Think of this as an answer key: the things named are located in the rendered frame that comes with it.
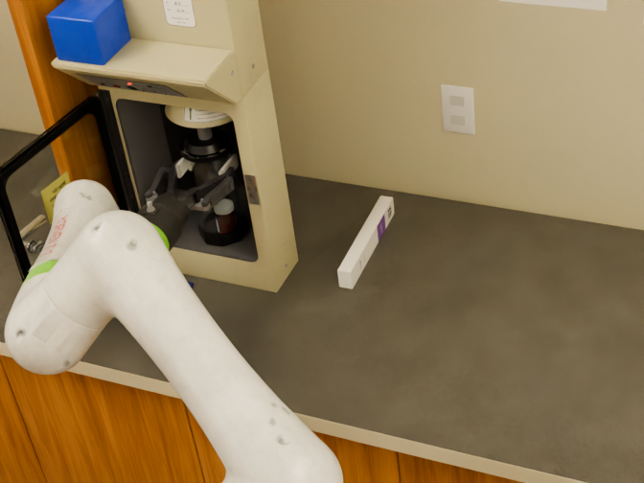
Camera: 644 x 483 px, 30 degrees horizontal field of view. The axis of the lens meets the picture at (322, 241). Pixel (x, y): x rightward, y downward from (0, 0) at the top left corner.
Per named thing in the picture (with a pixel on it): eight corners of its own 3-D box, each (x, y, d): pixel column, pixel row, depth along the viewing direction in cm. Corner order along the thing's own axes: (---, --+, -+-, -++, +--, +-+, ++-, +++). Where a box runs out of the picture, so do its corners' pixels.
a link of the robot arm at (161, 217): (131, 259, 228) (173, 266, 225) (119, 209, 221) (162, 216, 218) (147, 240, 232) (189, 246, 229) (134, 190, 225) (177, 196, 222)
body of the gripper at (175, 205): (177, 208, 223) (199, 180, 230) (138, 202, 227) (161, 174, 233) (185, 241, 228) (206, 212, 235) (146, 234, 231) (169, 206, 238)
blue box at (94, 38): (86, 34, 224) (75, -11, 219) (132, 39, 221) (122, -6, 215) (57, 60, 217) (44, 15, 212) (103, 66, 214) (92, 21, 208)
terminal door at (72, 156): (140, 254, 255) (98, 92, 231) (46, 344, 236) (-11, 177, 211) (137, 253, 256) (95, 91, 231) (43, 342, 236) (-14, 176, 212)
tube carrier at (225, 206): (212, 209, 258) (195, 125, 245) (257, 216, 254) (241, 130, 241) (189, 239, 250) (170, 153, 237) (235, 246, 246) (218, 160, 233)
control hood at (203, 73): (94, 78, 232) (82, 32, 225) (243, 98, 219) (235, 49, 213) (61, 108, 223) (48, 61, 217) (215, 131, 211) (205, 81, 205)
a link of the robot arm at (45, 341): (105, 346, 168) (33, 297, 164) (52, 405, 171) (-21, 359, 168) (118, 285, 184) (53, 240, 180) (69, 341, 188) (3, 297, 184)
